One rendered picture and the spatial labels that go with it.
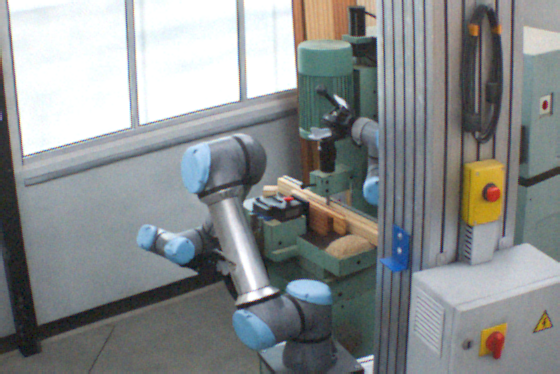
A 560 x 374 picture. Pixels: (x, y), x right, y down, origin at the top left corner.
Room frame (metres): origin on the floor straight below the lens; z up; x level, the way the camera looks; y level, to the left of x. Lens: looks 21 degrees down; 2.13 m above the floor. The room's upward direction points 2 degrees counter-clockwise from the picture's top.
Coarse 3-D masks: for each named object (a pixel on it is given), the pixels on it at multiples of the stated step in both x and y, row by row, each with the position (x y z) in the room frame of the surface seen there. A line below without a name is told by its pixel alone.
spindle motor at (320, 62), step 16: (304, 48) 2.85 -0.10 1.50; (320, 48) 2.84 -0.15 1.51; (336, 48) 2.83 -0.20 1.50; (352, 48) 2.89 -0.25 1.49; (304, 64) 2.85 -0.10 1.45; (320, 64) 2.82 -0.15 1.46; (336, 64) 2.82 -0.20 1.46; (352, 64) 2.88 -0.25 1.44; (304, 80) 2.86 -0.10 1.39; (320, 80) 2.82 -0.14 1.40; (336, 80) 2.82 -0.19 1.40; (352, 80) 2.89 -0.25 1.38; (304, 96) 2.86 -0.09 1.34; (320, 96) 2.82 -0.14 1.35; (352, 96) 2.88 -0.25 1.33; (304, 112) 2.86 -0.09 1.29; (320, 112) 2.82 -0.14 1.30; (304, 128) 2.86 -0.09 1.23; (320, 128) 2.82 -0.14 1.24
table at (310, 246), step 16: (304, 240) 2.74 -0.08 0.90; (320, 240) 2.73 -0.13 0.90; (272, 256) 2.72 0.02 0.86; (288, 256) 2.73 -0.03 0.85; (304, 256) 2.73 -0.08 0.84; (320, 256) 2.66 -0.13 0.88; (352, 256) 2.60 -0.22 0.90; (368, 256) 2.64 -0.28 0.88; (336, 272) 2.59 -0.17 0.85; (352, 272) 2.60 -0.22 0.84
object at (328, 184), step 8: (336, 168) 2.93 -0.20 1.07; (344, 168) 2.93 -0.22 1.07; (352, 168) 2.93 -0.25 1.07; (312, 176) 2.89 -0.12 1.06; (320, 176) 2.86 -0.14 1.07; (328, 176) 2.86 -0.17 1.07; (336, 176) 2.88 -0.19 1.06; (344, 176) 2.90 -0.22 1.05; (320, 184) 2.85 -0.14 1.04; (328, 184) 2.86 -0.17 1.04; (336, 184) 2.88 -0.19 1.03; (344, 184) 2.90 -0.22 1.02; (312, 192) 2.89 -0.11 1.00; (320, 192) 2.85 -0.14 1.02; (328, 192) 2.86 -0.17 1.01; (336, 192) 2.88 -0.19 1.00
